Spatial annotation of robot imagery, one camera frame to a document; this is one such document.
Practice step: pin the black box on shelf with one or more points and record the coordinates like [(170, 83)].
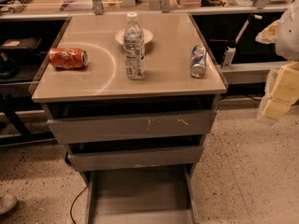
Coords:
[(30, 43)]

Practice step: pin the clear plastic water bottle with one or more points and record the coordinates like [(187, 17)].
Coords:
[(134, 47)]

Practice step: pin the crushed orange soda can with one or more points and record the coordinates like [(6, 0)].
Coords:
[(68, 58)]

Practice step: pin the grey top drawer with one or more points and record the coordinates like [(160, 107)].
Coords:
[(125, 127)]

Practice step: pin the white shoe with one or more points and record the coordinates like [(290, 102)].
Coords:
[(7, 202)]

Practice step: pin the white tube with nozzle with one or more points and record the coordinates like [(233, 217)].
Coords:
[(229, 53)]

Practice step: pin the blue and silver soda can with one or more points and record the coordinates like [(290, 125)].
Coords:
[(198, 62)]

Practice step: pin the grey drawer cabinet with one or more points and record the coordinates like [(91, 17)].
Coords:
[(103, 89)]

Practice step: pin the grey bottom drawer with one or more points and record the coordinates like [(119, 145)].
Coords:
[(149, 195)]

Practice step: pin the grey drawer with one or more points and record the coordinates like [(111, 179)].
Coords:
[(149, 195), (135, 158), (125, 127)]

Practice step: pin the grey middle drawer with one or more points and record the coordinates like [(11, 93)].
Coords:
[(135, 158)]

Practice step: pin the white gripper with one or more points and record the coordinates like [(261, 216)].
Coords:
[(289, 34)]

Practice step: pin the small white plate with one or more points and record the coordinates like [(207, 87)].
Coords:
[(148, 34)]

